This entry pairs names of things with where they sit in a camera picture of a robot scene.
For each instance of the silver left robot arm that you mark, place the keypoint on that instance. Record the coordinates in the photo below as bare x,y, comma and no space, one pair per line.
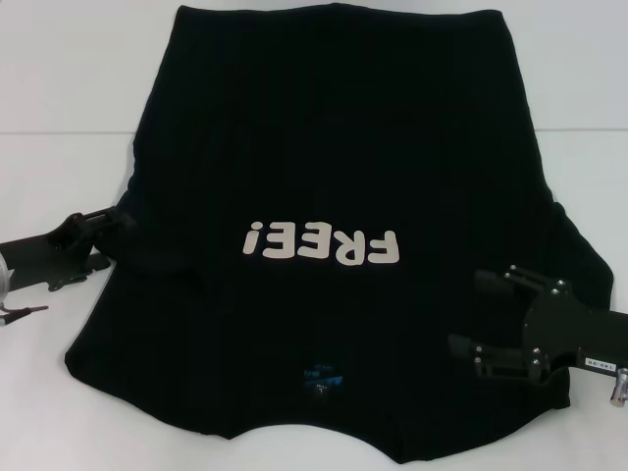
3,277

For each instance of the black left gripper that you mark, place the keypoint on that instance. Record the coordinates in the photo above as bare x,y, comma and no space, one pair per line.
34,262

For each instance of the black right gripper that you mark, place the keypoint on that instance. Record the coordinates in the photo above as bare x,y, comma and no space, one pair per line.
559,331

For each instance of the black shirt with FREE print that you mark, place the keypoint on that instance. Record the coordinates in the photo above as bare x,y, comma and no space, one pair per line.
314,147

